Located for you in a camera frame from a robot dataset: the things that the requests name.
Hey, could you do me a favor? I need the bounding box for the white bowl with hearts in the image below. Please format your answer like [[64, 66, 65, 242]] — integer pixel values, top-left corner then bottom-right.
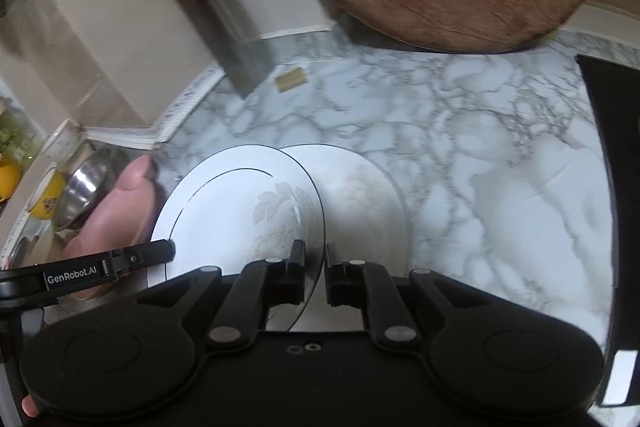
[[41, 118, 84, 164]]

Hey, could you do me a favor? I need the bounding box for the white patterned edge strip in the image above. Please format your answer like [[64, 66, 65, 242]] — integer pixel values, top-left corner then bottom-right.
[[85, 64, 224, 150]]

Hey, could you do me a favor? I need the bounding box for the stainless steel bowl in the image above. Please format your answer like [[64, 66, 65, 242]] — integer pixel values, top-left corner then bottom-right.
[[52, 146, 129, 232]]

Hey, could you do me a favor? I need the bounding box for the small yellow sponge piece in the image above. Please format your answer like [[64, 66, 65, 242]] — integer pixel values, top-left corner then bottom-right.
[[274, 67, 307, 93]]

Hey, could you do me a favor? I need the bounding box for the white floral plate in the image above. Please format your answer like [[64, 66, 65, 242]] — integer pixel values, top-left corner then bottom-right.
[[146, 145, 326, 300]]

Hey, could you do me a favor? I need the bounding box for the cleaver with wooden handle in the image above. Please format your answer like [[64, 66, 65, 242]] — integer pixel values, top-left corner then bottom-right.
[[175, 0, 276, 98]]

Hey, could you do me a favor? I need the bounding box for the yellow ceramic bowl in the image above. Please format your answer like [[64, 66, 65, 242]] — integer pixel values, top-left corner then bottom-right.
[[26, 167, 66, 221]]

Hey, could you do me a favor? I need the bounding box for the yellow mug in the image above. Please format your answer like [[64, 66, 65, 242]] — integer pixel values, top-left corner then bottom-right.
[[0, 159, 22, 202]]

